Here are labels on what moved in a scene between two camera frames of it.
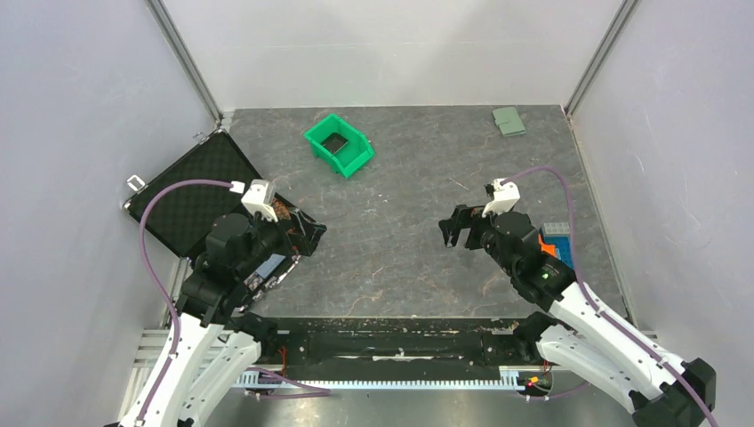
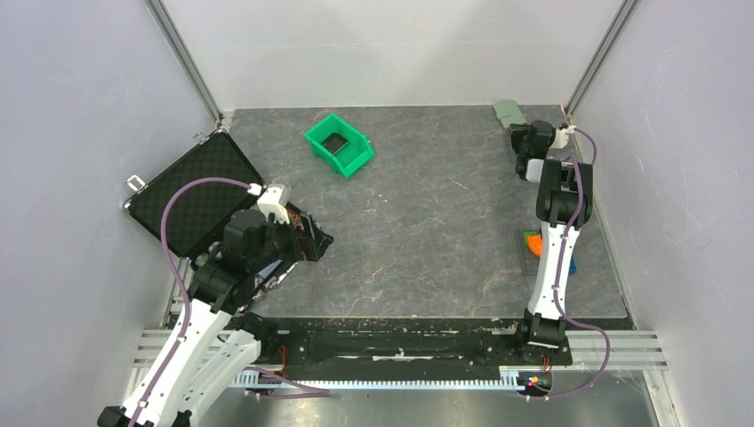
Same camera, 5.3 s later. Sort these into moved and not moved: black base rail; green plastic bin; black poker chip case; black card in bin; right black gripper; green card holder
Moved: green card holder; right black gripper
Not moved: green plastic bin; black poker chip case; black base rail; black card in bin
